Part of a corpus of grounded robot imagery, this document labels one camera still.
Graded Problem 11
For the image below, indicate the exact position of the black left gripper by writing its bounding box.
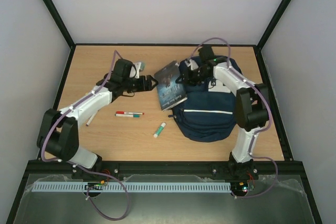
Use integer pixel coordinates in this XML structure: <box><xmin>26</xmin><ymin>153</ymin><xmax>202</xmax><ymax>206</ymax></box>
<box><xmin>123</xmin><ymin>75</ymin><xmax>160</xmax><ymax>92</ymax></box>

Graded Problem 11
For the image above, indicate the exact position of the dark blue paperback book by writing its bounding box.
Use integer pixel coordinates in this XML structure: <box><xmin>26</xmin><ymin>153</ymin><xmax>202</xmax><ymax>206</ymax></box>
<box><xmin>154</xmin><ymin>60</ymin><xmax>187</xmax><ymax>111</ymax></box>

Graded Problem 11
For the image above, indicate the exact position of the navy blue student backpack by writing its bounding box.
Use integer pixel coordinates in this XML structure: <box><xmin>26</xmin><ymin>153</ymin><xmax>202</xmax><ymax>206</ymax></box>
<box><xmin>167</xmin><ymin>55</ymin><xmax>244</xmax><ymax>143</ymax></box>

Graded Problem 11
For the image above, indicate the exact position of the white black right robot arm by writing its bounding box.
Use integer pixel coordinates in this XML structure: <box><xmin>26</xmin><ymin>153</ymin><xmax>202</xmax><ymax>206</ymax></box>
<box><xmin>176</xmin><ymin>43</ymin><xmax>272</xmax><ymax>179</ymax></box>

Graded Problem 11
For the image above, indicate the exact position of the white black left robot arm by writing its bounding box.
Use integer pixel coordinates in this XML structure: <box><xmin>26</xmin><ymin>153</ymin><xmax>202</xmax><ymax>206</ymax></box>
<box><xmin>37</xmin><ymin>59</ymin><xmax>159</xmax><ymax>169</ymax></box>

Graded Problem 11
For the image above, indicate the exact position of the green cap marker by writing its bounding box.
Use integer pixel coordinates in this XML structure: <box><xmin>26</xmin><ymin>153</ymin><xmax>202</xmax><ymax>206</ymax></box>
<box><xmin>132</xmin><ymin>113</ymin><xmax>144</xmax><ymax>118</ymax></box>

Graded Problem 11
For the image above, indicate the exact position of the red cap marker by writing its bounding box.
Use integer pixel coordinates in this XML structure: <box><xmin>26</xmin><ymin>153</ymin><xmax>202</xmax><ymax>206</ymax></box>
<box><xmin>115</xmin><ymin>111</ymin><xmax>135</xmax><ymax>118</ymax></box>

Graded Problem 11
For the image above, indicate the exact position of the green white glue stick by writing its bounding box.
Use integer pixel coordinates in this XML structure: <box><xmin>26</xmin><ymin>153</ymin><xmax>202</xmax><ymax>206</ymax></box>
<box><xmin>153</xmin><ymin>122</ymin><xmax>166</xmax><ymax>138</ymax></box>

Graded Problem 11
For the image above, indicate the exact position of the purple cap marker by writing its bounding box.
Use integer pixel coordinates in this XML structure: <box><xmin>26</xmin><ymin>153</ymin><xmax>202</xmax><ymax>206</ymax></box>
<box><xmin>86</xmin><ymin>114</ymin><xmax>96</xmax><ymax>126</ymax></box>

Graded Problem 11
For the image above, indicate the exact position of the left controller circuit board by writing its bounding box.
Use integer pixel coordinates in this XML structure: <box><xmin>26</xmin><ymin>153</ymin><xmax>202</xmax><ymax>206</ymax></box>
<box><xmin>83</xmin><ymin>180</ymin><xmax>108</xmax><ymax>190</ymax></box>

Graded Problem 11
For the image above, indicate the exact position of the controller circuit board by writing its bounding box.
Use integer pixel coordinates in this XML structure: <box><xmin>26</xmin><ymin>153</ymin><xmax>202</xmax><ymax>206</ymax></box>
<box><xmin>230</xmin><ymin>180</ymin><xmax>255</xmax><ymax>193</ymax></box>
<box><xmin>83</xmin><ymin>180</ymin><xmax>108</xmax><ymax>190</ymax></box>

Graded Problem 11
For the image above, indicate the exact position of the right controller circuit board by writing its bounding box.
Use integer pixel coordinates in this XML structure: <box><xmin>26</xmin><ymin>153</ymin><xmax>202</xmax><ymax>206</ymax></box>
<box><xmin>230</xmin><ymin>180</ymin><xmax>255</xmax><ymax>193</ymax></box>

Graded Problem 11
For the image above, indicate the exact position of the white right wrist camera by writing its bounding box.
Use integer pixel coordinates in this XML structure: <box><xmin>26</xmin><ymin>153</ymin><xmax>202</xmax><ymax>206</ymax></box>
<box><xmin>184</xmin><ymin>59</ymin><xmax>198</xmax><ymax>71</ymax></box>

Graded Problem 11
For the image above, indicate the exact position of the black aluminium frame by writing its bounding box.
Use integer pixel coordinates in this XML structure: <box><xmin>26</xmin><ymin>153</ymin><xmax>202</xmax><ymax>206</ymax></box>
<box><xmin>7</xmin><ymin>0</ymin><xmax>322</xmax><ymax>223</ymax></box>

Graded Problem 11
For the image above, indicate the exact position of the light blue slotted cable duct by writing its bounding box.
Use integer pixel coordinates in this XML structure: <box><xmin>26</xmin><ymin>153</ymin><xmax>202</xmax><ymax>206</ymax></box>
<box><xmin>31</xmin><ymin>182</ymin><xmax>231</xmax><ymax>193</ymax></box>

